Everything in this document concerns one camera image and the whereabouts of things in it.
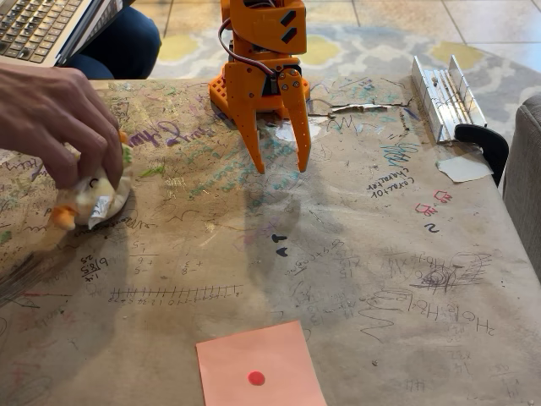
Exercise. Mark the scribbled brown paper cover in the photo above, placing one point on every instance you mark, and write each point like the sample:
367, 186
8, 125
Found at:
380, 254

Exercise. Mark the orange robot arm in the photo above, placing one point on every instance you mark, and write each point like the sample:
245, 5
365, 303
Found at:
262, 27

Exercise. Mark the grey yellow patterned rug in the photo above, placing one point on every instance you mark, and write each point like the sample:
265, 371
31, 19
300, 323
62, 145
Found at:
380, 46

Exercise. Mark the small red round object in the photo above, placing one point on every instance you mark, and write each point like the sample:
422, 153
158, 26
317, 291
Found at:
256, 378

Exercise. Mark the white plush toy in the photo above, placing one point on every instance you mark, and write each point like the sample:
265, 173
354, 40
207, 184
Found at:
86, 203

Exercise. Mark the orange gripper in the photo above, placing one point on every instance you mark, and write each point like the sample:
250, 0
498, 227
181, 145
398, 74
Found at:
247, 86

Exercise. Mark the pink paper sheet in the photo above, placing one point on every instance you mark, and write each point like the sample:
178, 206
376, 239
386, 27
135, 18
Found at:
262, 351

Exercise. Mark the silver laptop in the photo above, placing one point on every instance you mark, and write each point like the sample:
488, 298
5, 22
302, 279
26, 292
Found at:
38, 25

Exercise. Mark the aluminium rail profile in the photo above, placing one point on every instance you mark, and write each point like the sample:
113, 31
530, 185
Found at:
444, 99

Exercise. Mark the black chair back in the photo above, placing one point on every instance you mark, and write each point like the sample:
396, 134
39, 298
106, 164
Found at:
490, 141

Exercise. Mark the grey sofa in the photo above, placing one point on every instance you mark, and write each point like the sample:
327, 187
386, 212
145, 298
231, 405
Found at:
524, 177

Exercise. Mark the person's hand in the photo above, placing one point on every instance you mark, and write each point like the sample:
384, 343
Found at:
46, 110

